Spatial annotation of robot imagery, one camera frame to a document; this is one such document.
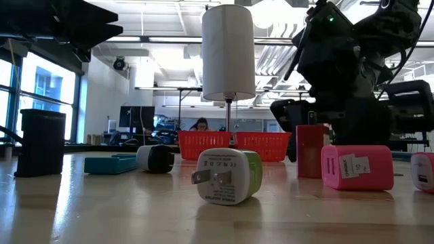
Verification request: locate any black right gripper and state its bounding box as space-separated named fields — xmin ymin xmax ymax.
xmin=270 ymin=33 xmax=434 ymax=163

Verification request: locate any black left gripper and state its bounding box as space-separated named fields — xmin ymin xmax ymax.
xmin=0 ymin=0 xmax=123 ymax=64

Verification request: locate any red rectangular box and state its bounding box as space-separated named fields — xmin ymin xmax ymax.
xmin=296 ymin=124 xmax=330 ymax=180

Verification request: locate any pink charger with paper label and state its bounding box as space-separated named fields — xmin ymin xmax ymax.
xmin=320 ymin=144 xmax=395 ymax=191

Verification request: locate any black rectangular box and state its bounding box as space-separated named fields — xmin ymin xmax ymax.
xmin=14 ymin=108 xmax=67 ymax=178

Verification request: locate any blue cased digital display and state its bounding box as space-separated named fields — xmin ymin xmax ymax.
xmin=83 ymin=154 xmax=138 ymax=176

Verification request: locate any black and white power adapter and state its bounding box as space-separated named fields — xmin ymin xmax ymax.
xmin=136 ymin=144 xmax=176 ymax=174

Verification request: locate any black ceiling spotlight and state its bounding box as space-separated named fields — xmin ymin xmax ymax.
xmin=113 ymin=56 xmax=128 ymax=71

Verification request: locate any red plastic basket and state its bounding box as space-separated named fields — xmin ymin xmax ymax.
xmin=177 ymin=130 xmax=233 ymax=161
xmin=233 ymin=131 xmax=292 ymax=162

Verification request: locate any dark computer monitor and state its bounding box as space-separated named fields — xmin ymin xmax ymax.
xmin=118 ymin=106 xmax=156 ymax=135

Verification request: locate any white cylindrical table lamp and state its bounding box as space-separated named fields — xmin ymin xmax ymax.
xmin=201 ymin=3 xmax=257 ymax=132

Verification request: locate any green and white power adapter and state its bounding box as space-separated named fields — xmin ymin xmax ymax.
xmin=191 ymin=147 xmax=264 ymax=206

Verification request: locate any person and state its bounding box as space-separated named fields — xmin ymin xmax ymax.
xmin=189 ymin=117 xmax=213 ymax=132

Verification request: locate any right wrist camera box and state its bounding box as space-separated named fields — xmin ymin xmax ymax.
xmin=304 ymin=0 xmax=355 ymax=45

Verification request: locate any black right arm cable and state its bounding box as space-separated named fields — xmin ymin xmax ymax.
xmin=376 ymin=0 xmax=434 ymax=100

